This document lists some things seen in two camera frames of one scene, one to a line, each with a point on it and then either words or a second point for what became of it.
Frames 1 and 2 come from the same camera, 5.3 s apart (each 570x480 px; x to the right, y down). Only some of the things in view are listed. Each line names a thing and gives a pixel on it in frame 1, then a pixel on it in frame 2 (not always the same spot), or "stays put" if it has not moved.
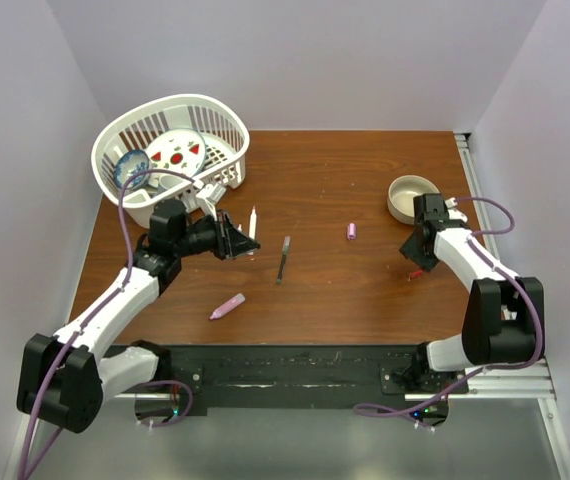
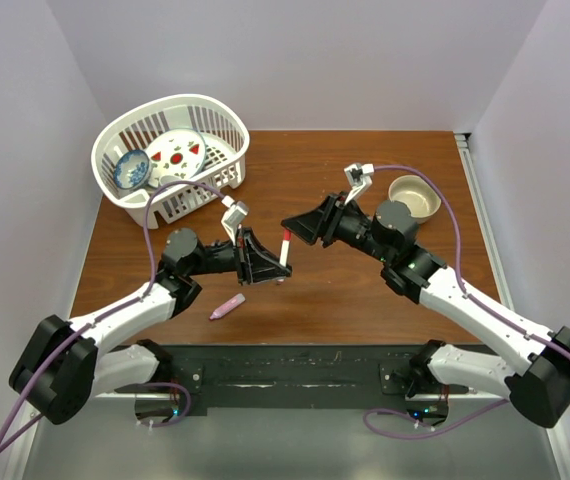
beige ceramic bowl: (401, 194) stays put
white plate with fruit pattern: (178, 150) stays put
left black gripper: (237, 242) to (254, 263)
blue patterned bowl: (128, 164) stays put
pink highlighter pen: (228, 306) stays put
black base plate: (276, 377) stays put
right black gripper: (409, 251) to (322, 222)
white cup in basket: (169, 181) stays put
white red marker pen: (252, 228) to (284, 255)
